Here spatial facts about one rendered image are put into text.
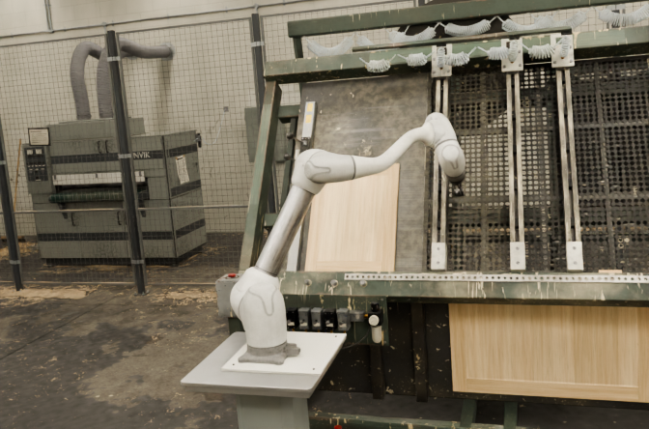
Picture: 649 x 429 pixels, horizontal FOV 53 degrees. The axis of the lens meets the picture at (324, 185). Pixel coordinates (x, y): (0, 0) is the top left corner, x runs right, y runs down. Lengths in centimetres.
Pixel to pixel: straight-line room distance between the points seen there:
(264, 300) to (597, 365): 163
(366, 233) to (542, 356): 100
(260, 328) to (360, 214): 97
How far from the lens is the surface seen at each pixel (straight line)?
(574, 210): 308
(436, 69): 343
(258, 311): 248
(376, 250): 314
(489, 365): 336
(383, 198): 323
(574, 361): 334
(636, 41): 349
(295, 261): 321
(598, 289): 299
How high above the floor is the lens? 173
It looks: 8 degrees down
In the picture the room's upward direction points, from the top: 4 degrees counter-clockwise
